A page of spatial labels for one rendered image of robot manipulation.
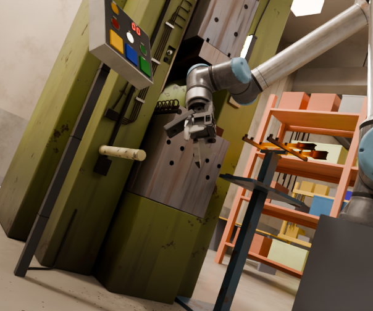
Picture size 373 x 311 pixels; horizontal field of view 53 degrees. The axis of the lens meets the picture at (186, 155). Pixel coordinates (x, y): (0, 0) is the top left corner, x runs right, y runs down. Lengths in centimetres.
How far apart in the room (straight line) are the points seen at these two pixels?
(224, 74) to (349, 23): 46
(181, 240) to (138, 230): 26
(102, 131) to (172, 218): 57
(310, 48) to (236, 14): 94
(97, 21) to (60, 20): 394
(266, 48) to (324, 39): 120
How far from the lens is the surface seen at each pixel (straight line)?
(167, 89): 252
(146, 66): 175
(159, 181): 188
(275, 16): 271
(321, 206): 481
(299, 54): 142
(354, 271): 117
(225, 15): 224
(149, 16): 215
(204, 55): 211
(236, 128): 239
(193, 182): 198
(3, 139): 523
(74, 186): 193
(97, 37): 158
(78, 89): 239
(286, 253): 484
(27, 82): 531
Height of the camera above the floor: 46
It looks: 8 degrees up
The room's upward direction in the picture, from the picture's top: 20 degrees clockwise
